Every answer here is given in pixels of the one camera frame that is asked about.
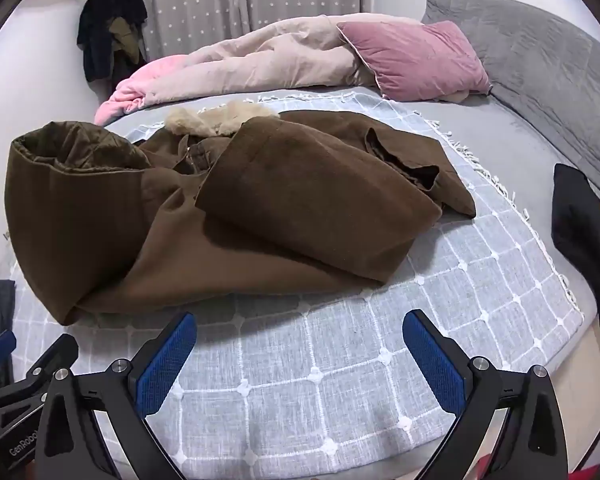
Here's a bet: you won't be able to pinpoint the brown coat with fur collar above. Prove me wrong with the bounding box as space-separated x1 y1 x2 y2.
9 101 477 327

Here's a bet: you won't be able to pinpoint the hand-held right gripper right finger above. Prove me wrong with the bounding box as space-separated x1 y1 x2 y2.
402 309 568 480

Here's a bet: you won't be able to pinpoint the bed with grey sheet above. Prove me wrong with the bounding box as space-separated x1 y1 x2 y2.
100 85 600 381

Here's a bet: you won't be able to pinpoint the pink and beige quilt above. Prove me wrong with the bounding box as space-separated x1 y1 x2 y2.
94 14 381 126

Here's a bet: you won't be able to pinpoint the pink pillow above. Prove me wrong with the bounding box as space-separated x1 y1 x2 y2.
336 21 491 102

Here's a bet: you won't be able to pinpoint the grey quilted headboard cushion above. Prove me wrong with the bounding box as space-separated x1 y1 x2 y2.
421 0 600 206

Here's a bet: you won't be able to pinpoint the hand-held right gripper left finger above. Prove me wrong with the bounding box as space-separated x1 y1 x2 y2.
34 311 198 480

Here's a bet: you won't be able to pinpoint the black cloth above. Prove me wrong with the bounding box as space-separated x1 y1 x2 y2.
551 162 600 331

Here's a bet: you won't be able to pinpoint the dark hanging clothes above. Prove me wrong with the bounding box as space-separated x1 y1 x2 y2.
76 0 148 83

